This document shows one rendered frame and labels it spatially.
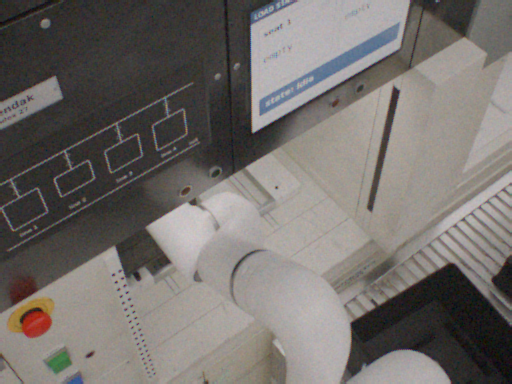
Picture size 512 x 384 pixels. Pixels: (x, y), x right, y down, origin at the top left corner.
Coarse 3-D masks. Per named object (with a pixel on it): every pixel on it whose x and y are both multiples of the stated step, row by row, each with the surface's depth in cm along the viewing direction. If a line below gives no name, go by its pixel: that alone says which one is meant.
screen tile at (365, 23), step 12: (348, 0) 90; (360, 0) 91; (396, 0) 97; (372, 12) 95; (384, 12) 97; (396, 12) 99; (348, 24) 93; (360, 24) 95; (372, 24) 97; (348, 36) 95; (360, 36) 97
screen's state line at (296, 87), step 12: (396, 24) 101; (384, 36) 101; (396, 36) 103; (360, 48) 99; (372, 48) 101; (336, 60) 97; (348, 60) 99; (312, 72) 96; (324, 72) 98; (336, 72) 99; (288, 84) 94; (300, 84) 96; (312, 84) 98; (276, 96) 94; (288, 96) 96; (264, 108) 94
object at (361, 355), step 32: (416, 288) 145; (448, 288) 153; (384, 320) 149; (416, 320) 156; (448, 320) 154; (480, 320) 147; (352, 352) 143; (384, 352) 152; (448, 352) 152; (480, 352) 152
